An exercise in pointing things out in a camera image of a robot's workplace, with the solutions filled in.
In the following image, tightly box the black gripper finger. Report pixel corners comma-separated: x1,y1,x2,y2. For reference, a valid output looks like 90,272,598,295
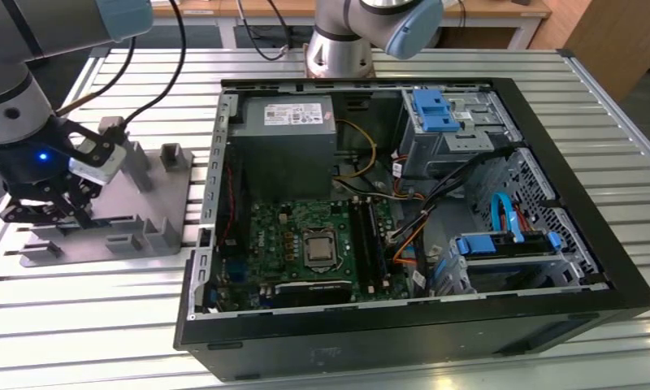
0,190,66,224
58,178,100,228

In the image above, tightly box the installed RAM stick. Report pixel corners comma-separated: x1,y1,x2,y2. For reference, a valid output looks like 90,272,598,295
370,201,390,284

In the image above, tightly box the grey parts rack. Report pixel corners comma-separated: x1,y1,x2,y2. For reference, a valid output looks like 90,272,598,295
18,115,195,268

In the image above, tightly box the green motherboard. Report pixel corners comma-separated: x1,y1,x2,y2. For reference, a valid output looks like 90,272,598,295
210,198,412,312

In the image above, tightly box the grey power supply white label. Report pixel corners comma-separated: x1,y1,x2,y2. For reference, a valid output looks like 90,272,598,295
228,95,338,200

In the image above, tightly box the silver CPU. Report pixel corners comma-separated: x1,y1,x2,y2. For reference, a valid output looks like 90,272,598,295
304,236,334,261

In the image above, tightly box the CPU socket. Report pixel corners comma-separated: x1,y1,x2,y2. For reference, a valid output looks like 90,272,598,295
299,229,340,273

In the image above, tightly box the black graphics card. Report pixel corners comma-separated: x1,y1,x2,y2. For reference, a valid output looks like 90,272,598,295
272,279,354,308

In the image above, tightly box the wooden desk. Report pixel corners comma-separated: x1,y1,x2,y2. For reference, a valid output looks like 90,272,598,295
150,0,552,50

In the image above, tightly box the black PC case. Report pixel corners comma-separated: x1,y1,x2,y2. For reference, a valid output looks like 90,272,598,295
171,76,650,383

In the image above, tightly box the blue drive bay latch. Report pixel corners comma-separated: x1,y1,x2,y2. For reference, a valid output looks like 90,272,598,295
410,88,460,133

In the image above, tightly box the metal drive cage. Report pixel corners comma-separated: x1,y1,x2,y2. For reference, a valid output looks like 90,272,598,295
396,87,520,180

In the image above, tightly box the hard disk in blue carrier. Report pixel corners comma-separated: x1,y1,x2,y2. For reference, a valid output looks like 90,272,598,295
452,230,562,258

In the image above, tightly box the metal disk bay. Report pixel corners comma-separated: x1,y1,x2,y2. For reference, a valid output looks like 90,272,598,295
426,243,596,296

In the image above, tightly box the wooden cabinet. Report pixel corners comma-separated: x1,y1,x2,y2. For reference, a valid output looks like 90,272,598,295
530,0,650,102

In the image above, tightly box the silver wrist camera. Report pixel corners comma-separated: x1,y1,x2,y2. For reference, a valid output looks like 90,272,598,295
66,137,128,187

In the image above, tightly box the black camera bracket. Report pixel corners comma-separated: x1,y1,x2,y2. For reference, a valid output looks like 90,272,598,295
47,117,126,167

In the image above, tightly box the black cable with brass plug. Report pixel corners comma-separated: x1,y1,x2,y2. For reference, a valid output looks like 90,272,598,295
56,36,139,115

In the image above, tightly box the red wire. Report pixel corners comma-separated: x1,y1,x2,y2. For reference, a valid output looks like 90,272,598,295
219,166,239,245

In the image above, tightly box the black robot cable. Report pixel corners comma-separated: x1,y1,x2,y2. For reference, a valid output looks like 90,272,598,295
120,0,188,125

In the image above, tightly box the yellow wire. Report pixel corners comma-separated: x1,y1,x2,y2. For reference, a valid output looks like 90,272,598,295
332,119,378,180

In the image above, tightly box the orange wire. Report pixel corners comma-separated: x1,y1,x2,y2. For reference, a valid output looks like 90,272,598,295
391,233,428,265

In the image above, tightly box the black sleeved wire bundle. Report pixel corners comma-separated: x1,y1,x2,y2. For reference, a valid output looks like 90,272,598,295
419,144,522,216

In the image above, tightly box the blue flat wire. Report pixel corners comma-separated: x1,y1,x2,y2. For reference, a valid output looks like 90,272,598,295
490,191,524,245

